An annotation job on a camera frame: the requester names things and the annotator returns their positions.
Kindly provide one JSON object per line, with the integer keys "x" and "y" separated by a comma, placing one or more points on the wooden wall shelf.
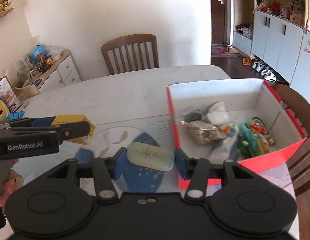
{"x": 4, "y": 12}

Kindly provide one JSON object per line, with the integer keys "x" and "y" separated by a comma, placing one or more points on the small dark packet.
{"x": 192, "y": 117}

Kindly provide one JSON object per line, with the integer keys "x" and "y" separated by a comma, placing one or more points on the silver foil packet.
{"x": 202, "y": 132}

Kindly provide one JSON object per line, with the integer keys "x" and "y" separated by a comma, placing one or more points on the yellow black container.
{"x": 0, "y": 105}

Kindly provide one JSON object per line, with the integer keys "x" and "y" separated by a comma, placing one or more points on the clear plastic bag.
{"x": 54, "y": 51}

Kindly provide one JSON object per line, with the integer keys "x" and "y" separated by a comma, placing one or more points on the pair of silver shoes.
{"x": 258, "y": 65}

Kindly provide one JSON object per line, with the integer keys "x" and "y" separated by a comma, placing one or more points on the pale green oval case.
{"x": 150, "y": 156}

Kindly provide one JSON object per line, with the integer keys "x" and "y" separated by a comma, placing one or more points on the blue cloth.
{"x": 14, "y": 115}

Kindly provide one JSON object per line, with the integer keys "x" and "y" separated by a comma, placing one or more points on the pair of white shoes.
{"x": 269, "y": 75}

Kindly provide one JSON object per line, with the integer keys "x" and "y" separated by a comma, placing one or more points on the colourful plush toy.
{"x": 247, "y": 140}

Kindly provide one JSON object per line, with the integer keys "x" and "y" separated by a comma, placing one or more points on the clear plastic container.
{"x": 19, "y": 75}

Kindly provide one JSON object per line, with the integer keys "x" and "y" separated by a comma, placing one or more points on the grey plastic bag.
{"x": 248, "y": 31}

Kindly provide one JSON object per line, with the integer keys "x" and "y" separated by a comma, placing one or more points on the small yellow box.
{"x": 69, "y": 118}

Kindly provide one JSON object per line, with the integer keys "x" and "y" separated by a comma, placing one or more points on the red snack bag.
{"x": 5, "y": 92}

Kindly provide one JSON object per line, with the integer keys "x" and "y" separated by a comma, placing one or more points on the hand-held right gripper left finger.
{"x": 119, "y": 163}

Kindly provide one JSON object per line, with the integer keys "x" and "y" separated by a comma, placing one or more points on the person's left hand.
{"x": 13, "y": 182}

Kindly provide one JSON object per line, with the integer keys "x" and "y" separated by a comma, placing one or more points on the large grey wall cabinet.
{"x": 270, "y": 35}

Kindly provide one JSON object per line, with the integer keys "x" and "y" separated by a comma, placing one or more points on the dark brown door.
{"x": 220, "y": 17}

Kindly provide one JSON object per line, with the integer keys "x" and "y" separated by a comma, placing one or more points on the clear drinking glass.
{"x": 24, "y": 101}

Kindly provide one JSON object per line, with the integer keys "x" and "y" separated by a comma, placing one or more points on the brown wooden chair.
{"x": 129, "y": 38}
{"x": 295, "y": 100}

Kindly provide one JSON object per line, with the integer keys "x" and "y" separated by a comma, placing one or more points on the pair of beige slippers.
{"x": 232, "y": 49}

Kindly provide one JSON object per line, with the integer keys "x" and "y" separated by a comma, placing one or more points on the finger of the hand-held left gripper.
{"x": 74, "y": 130}
{"x": 42, "y": 121}

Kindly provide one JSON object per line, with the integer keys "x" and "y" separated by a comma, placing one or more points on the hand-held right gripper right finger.
{"x": 182, "y": 163}

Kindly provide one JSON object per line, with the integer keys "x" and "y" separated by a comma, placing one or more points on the red cardboard shoe box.
{"x": 265, "y": 160}

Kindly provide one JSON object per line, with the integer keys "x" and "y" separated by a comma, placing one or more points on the white plastic wrapper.
{"x": 217, "y": 113}

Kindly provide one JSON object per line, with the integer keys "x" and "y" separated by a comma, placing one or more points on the white wooden side cabinet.
{"x": 67, "y": 72}

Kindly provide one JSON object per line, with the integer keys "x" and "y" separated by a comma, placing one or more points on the pair of orange sandals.
{"x": 247, "y": 61}

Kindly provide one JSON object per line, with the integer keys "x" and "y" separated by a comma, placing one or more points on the patterned door rug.
{"x": 218, "y": 51}

